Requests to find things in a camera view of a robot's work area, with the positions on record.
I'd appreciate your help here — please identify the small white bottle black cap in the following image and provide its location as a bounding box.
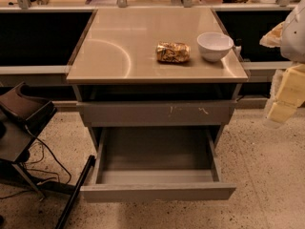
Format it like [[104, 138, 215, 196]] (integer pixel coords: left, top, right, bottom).
[[234, 38, 242, 58]]

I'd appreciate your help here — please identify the black pole on floor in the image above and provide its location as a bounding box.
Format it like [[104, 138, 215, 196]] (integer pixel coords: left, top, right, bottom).
[[54, 156, 95, 229]]

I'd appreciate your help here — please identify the grey drawer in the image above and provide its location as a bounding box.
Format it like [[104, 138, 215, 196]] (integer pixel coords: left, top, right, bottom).
[[81, 127, 236, 202], [77, 100, 236, 127]]

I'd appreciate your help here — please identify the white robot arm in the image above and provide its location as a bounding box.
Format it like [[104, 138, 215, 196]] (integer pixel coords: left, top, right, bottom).
[[259, 0, 305, 128]]

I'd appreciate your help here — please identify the dark brown chair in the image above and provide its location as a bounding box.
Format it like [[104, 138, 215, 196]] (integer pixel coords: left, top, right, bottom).
[[0, 82, 57, 199]]

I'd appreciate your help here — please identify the crumpled gold snack bag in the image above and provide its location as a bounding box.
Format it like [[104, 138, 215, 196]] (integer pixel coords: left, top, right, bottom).
[[155, 42, 191, 63]]

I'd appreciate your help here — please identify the grey drawer cabinet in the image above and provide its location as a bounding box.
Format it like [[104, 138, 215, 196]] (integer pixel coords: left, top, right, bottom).
[[67, 7, 248, 143]]

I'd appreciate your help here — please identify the black cable on floor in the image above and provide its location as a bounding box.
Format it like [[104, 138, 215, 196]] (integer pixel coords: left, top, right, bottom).
[[0, 124, 72, 200]]

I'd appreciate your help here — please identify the white ceramic bowl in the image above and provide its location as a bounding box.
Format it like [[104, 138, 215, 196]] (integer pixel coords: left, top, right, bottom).
[[197, 32, 234, 62]]

